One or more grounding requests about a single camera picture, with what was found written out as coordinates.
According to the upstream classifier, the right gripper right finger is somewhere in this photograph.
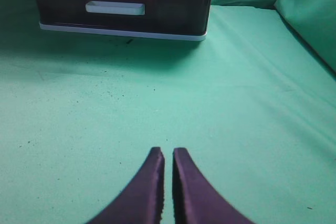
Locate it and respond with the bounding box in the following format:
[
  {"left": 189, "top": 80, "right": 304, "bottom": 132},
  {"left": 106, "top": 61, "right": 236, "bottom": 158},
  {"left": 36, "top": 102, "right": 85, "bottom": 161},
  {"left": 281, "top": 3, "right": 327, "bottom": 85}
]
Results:
[{"left": 172, "top": 147, "right": 252, "bottom": 223}]

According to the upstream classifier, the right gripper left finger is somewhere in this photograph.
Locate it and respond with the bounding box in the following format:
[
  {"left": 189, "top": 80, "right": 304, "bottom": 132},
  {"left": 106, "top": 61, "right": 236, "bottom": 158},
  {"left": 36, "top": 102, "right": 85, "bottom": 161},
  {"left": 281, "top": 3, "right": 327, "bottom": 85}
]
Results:
[{"left": 88, "top": 147, "right": 165, "bottom": 223}]

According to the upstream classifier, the dark translucent bottom drawer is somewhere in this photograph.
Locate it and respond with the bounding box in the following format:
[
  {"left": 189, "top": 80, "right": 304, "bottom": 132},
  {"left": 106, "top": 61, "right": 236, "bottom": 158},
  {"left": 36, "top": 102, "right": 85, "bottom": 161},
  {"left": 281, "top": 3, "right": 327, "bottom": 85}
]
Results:
[{"left": 36, "top": 0, "right": 211, "bottom": 36}]

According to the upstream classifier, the green cloth backdrop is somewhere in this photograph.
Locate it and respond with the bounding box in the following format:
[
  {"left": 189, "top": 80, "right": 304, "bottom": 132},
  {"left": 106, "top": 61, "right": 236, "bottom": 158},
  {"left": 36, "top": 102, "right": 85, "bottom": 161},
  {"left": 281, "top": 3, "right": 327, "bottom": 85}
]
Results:
[{"left": 1, "top": 0, "right": 335, "bottom": 223}]

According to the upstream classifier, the white plastic drawer cabinet frame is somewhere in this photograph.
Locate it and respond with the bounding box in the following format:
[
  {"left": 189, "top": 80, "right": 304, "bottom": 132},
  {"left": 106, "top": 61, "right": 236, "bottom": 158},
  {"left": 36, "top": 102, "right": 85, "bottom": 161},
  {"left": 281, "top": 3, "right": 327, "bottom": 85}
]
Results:
[{"left": 39, "top": 1, "right": 207, "bottom": 41}]

